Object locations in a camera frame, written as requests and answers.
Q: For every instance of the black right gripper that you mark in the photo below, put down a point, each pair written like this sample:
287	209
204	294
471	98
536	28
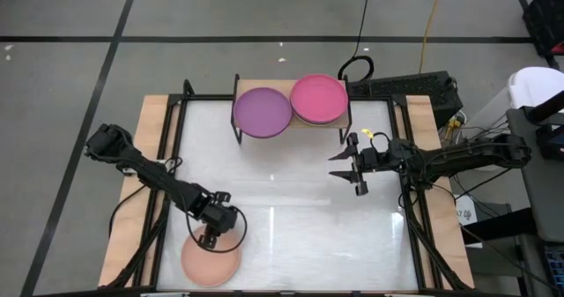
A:
372	160

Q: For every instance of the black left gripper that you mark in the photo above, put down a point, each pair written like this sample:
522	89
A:
220	220

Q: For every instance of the peach plate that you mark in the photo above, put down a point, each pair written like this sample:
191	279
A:
211	268

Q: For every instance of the pink plate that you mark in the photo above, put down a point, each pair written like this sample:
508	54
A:
319	98

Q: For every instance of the purple plate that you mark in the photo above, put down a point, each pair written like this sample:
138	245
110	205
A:
262	112

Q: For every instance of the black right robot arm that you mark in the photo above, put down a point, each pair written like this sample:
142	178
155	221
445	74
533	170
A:
462	158

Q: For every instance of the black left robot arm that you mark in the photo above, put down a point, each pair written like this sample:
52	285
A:
150	173

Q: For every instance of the yellow tag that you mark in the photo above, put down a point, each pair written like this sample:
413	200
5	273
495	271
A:
368	133

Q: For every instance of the white paper label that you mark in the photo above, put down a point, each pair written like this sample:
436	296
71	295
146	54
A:
466	211

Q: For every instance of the grey side desk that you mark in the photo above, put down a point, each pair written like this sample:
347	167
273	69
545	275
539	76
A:
546	191

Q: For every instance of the white bin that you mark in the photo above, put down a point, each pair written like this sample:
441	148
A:
537	85

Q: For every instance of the black fabric chair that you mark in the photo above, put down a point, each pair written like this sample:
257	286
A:
548	19

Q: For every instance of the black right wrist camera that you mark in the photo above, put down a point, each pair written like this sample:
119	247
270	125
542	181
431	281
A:
401	149

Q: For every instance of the black table frame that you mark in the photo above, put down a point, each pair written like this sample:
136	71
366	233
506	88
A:
207	97

